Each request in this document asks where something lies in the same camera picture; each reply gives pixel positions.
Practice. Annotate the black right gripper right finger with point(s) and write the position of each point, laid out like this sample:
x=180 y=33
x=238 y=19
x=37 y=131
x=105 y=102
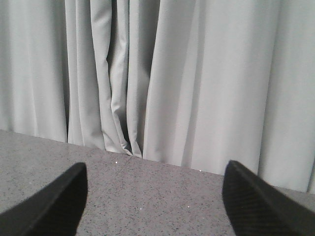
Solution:
x=255 y=208

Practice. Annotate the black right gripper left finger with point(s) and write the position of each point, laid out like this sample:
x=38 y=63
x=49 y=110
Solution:
x=56 y=210

